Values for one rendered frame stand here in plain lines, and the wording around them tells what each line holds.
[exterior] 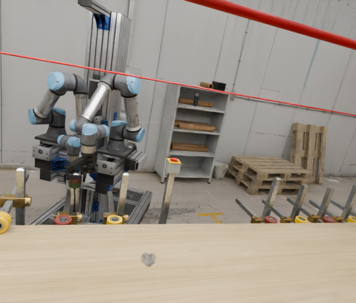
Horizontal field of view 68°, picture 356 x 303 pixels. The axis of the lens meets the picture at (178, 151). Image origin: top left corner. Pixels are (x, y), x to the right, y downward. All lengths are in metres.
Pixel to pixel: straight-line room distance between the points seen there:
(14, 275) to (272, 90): 4.86
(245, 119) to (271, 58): 1.16
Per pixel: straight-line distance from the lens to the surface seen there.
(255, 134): 5.34
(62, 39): 3.99
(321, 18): 5.97
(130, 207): 2.99
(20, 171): 1.47
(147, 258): 1.23
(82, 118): 1.63
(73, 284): 1.13
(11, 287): 1.16
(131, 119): 1.88
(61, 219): 1.47
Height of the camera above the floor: 1.69
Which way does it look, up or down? 16 degrees down
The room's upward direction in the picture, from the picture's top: 11 degrees clockwise
